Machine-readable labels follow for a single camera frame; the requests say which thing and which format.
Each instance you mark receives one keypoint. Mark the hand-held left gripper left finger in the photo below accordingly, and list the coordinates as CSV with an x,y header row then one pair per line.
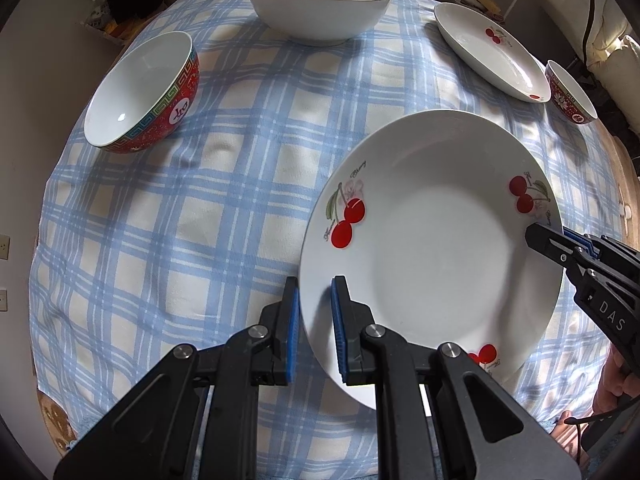
x,y
292,332

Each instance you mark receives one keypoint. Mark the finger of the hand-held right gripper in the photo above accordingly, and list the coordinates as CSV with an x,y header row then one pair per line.
x,y
582,244
552,247

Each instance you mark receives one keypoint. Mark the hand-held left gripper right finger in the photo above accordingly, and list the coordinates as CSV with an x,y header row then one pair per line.
x,y
340,332

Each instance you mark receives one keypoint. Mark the large cherry print plate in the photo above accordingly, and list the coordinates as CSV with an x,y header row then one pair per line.
x,y
440,240

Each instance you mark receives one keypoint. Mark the small red patterned bowl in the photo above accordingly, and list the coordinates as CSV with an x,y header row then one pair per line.
x,y
565,95

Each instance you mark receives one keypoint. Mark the small cherry print plate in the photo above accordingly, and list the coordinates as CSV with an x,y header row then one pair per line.
x,y
490,60

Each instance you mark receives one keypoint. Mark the large red patterned bowl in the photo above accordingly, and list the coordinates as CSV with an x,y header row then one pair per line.
x,y
135,90

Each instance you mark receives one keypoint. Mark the plain white bowl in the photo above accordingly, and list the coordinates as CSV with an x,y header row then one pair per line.
x,y
320,15

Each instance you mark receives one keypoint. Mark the person's right hand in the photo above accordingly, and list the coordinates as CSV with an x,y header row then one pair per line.
x,y
611,385

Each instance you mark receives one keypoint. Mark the blue plaid tablecloth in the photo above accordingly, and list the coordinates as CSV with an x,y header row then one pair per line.
x,y
200,210

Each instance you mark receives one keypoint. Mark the white cushion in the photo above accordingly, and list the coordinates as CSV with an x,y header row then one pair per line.
x,y
615,70

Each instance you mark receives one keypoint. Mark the white sofa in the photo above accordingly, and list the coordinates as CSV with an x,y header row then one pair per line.
x,y
560,0

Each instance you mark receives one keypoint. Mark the patterned floor mat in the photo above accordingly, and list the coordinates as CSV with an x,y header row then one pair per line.
x,y
52,420

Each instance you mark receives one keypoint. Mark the floral porcelain item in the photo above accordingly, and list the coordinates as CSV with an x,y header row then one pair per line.
x,y
97,17

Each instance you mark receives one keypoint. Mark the wall socket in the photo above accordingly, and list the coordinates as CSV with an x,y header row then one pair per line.
x,y
3,246

